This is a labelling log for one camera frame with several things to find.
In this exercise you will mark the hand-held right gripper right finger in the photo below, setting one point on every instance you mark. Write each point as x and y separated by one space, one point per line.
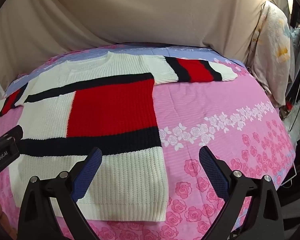
210 167

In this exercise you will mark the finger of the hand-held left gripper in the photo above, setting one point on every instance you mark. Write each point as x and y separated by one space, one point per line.
13 132

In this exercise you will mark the pale floral hanging quilt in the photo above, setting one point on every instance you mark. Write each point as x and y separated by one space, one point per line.
272 55

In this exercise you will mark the pink floral bed sheet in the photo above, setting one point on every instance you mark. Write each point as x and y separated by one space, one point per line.
215 100

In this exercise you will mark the beige cloth backdrop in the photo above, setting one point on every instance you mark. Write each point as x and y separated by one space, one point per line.
140 12

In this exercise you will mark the white red black knit sweater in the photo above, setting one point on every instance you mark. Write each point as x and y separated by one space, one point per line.
110 110

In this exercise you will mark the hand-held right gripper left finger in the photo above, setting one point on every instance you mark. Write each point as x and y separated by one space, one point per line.
90 167

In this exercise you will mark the white flat tablet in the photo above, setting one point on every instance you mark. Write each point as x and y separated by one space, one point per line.
291 176

